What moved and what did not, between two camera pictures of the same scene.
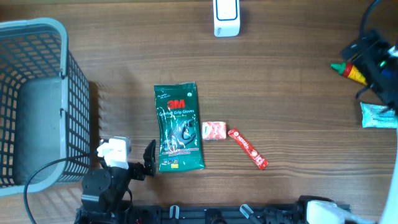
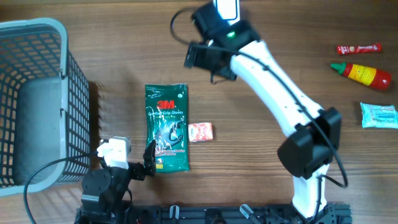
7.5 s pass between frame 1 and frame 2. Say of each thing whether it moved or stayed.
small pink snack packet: moved
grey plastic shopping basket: stayed
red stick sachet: moved
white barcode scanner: stayed
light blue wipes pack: stayed
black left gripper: stayed
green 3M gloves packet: moved
